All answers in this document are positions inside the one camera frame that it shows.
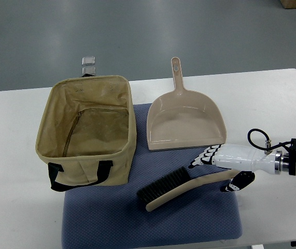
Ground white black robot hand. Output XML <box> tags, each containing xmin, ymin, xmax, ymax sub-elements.
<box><xmin>189</xmin><ymin>144</ymin><xmax>289</xmax><ymax>192</ymax></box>

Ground blue cushion mat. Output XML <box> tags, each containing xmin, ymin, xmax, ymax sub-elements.
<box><xmin>62</xmin><ymin>104</ymin><xmax>242</xmax><ymax>248</ymax></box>

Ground beige hand broom black bristles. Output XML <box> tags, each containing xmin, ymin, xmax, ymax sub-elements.
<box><xmin>137</xmin><ymin>167</ymin><xmax>239</xmax><ymax>212</ymax></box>

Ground beige plastic dustpan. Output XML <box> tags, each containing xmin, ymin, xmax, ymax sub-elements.
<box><xmin>146</xmin><ymin>57</ymin><xmax>227</xmax><ymax>150</ymax></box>

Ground yellow fabric bag black handles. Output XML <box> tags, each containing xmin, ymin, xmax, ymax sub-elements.
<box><xmin>35</xmin><ymin>76</ymin><xmax>137</xmax><ymax>192</ymax></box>

